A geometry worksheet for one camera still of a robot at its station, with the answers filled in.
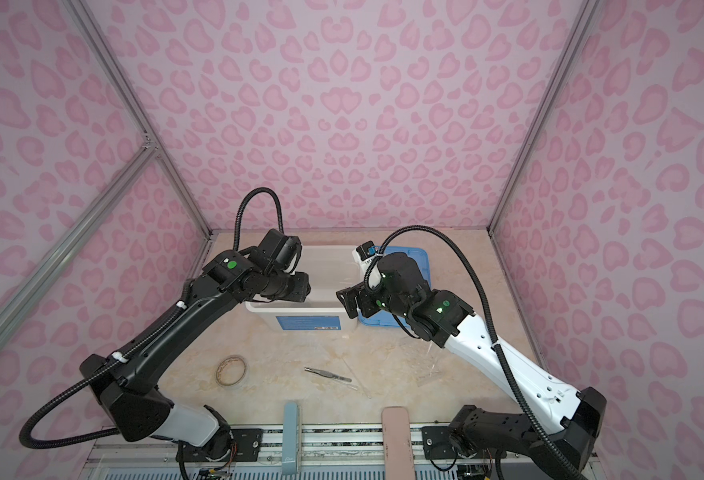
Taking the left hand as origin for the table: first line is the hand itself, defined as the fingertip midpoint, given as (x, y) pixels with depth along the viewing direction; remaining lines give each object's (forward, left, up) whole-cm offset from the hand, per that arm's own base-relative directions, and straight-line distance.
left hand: (306, 283), depth 74 cm
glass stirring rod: (-15, -12, -26) cm, 32 cm away
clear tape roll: (-12, +25, -25) cm, 37 cm away
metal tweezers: (-14, -4, -25) cm, 29 cm away
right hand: (-4, -12, +4) cm, 13 cm away
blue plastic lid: (-14, -19, +7) cm, 24 cm away
